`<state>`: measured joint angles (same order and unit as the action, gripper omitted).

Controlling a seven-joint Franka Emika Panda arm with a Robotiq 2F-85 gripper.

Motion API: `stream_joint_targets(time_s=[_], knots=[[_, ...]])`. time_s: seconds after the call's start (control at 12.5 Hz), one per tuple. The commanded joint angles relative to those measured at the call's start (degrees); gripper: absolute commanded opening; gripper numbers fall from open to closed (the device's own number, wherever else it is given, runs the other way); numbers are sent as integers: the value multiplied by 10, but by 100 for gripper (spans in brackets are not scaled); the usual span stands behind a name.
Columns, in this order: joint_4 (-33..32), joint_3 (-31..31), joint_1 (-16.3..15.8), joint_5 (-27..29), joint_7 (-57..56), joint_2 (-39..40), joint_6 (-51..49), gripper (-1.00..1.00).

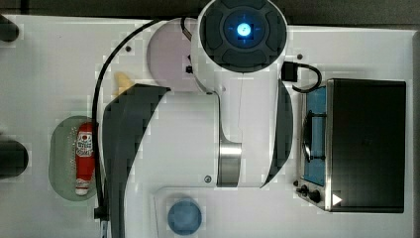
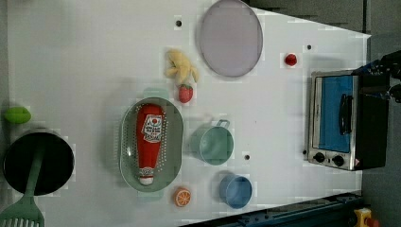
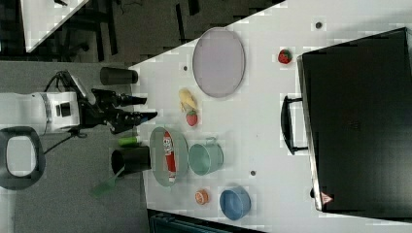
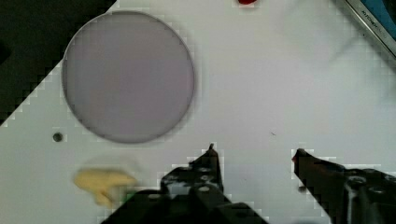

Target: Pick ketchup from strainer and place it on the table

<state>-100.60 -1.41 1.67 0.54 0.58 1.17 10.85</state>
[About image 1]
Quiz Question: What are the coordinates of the red plush ketchup bottle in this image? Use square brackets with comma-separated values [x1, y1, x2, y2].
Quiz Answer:
[75, 122, 95, 196]

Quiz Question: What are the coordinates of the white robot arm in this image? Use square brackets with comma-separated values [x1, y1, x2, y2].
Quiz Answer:
[101, 0, 293, 238]

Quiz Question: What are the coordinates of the lilac round plate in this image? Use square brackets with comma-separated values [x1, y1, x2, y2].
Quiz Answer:
[147, 18, 199, 92]

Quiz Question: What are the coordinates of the yellow plush banana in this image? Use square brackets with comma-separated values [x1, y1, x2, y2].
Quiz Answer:
[114, 71, 134, 96]

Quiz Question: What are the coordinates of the blue bowl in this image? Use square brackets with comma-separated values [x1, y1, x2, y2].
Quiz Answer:
[167, 199, 202, 236]

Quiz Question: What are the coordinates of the black toaster oven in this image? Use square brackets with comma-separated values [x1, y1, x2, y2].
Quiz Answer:
[294, 78, 406, 213]

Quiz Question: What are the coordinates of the black utensil holder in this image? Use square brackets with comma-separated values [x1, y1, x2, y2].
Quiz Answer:
[0, 141, 29, 179]

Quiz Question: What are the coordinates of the black cylindrical cup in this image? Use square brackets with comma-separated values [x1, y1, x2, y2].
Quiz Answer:
[0, 15, 20, 43]

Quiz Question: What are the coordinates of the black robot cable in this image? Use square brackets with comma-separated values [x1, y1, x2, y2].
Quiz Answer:
[91, 17, 200, 222]

